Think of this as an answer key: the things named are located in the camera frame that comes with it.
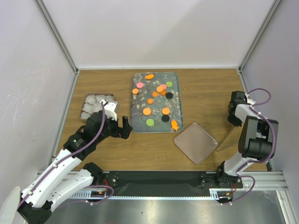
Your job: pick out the brown translucent box lid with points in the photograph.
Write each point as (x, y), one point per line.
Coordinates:
(196, 143)

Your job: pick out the orange flower cookie centre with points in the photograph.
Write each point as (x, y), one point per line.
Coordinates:
(155, 94)

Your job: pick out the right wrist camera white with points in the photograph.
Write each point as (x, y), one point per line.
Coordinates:
(249, 100)

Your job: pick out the orange fish cookie bottom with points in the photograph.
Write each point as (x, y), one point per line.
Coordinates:
(174, 125)

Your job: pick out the black round cookie top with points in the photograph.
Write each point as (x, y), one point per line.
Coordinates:
(169, 95)

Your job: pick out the floral patterned metal tray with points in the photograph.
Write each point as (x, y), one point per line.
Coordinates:
(139, 102)

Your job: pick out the clear box with paper cups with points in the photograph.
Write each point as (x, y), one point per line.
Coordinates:
(91, 103)

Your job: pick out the green round cookie bottom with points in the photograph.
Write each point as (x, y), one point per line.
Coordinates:
(150, 122)

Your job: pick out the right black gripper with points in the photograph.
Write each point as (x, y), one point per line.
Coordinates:
(235, 122)

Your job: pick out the pink round cookie left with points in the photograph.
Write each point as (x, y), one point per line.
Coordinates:
(139, 85)

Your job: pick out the green round cookie top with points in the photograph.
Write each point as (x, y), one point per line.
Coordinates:
(169, 84)

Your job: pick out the green round cookie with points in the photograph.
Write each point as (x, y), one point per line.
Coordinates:
(169, 84)
(150, 122)

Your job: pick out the aluminium frame rail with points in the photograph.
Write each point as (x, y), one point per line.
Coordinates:
(263, 181)

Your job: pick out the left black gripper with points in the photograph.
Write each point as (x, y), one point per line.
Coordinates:
(120, 132)

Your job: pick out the orange fish cookie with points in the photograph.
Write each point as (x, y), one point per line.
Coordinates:
(174, 125)
(149, 76)

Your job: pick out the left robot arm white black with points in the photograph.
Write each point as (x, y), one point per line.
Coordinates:
(48, 191)

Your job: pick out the small orange flower cookie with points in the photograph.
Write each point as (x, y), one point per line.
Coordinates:
(150, 101)

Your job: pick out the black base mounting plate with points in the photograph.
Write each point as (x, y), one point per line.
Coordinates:
(164, 184)

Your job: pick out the orange fish cookie top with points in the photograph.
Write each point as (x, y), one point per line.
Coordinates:
(149, 76)

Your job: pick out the orange round cookie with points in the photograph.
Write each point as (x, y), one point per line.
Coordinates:
(165, 111)
(160, 89)
(147, 111)

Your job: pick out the dark orange cookie under stack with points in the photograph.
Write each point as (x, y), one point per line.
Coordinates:
(163, 93)

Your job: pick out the orange round cookie stacked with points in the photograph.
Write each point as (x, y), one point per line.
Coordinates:
(160, 89)

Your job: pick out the black round cookie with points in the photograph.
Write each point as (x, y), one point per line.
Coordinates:
(165, 118)
(169, 95)

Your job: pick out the black round cookie bottom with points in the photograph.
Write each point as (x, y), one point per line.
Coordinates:
(165, 118)

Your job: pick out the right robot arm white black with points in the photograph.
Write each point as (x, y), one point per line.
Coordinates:
(257, 142)

